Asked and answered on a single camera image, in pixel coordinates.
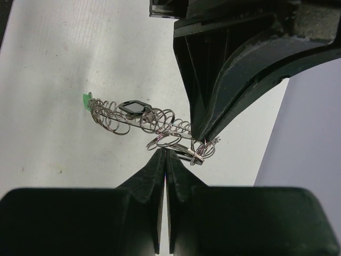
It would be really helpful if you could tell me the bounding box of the black tag key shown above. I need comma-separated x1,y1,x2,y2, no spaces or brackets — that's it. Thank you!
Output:
170,143,205,166
118,100,152,119

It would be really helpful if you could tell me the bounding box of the large metal keyring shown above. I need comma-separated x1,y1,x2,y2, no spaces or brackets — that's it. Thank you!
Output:
89,97,220,160

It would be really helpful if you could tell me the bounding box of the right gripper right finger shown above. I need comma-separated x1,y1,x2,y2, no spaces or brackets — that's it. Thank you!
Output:
165,150,340,255

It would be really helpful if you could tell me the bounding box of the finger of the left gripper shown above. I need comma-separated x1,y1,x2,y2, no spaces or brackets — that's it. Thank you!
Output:
198,1,340,140

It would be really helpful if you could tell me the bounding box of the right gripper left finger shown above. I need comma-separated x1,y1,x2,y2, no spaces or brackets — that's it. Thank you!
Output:
1,149,166,255

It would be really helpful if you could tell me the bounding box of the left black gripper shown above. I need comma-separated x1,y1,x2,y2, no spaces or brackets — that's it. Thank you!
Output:
149,0,234,140

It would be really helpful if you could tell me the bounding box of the green key tag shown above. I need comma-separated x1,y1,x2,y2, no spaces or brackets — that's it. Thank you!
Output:
83,92,93,111

